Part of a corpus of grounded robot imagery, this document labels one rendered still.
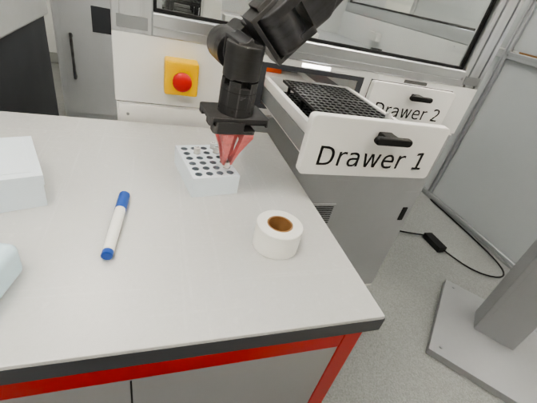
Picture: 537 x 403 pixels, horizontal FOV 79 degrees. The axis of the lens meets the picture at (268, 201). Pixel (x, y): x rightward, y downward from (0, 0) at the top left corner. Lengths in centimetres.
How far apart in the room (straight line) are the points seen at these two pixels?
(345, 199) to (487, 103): 159
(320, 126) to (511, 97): 200
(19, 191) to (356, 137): 51
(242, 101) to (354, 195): 72
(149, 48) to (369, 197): 82
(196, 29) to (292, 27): 33
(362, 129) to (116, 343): 48
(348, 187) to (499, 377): 96
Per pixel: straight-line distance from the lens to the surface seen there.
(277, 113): 75
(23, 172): 55
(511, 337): 177
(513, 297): 164
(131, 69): 83
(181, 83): 76
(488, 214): 248
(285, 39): 53
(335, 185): 110
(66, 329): 41
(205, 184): 57
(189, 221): 52
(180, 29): 82
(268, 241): 46
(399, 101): 105
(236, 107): 53
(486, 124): 254
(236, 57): 51
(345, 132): 59
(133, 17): 81
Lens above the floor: 108
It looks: 33 degrees down
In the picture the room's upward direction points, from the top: 14 degrees clockwise
